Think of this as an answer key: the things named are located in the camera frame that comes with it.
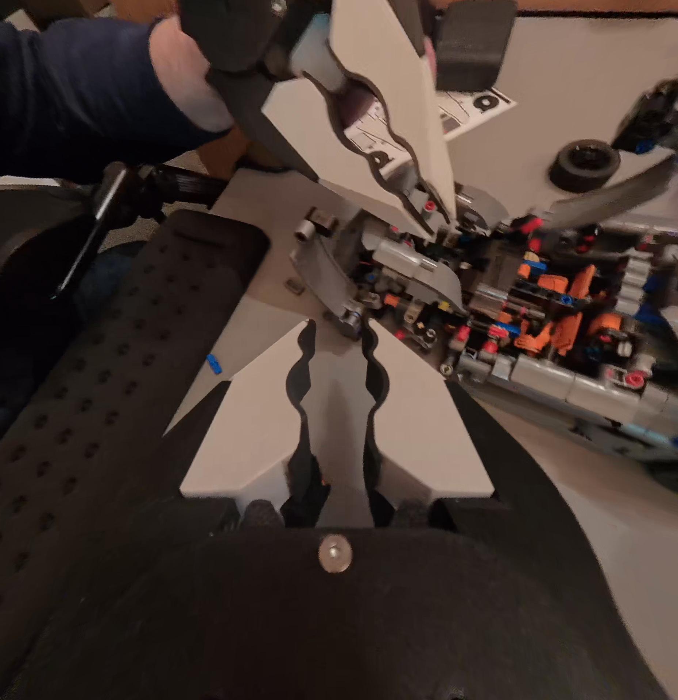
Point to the white sticker sheet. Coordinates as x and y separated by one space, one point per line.
481 106

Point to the blue lego pin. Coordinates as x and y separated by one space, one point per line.
214 364

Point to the grey lego car model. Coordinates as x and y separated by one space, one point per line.
536 372

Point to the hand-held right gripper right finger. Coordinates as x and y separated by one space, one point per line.
432 437

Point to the black metal rod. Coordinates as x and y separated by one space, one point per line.
92 229

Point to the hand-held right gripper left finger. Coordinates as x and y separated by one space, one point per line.
246 437

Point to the person's left forearm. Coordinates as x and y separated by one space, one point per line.
71 93

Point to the person's left hand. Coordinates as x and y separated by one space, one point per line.
185 82

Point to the grey lego piece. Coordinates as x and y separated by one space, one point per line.
295 287

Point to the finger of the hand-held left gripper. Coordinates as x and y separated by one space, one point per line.
317 142
393 71

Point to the black lego tire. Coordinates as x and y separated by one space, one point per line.
585 165

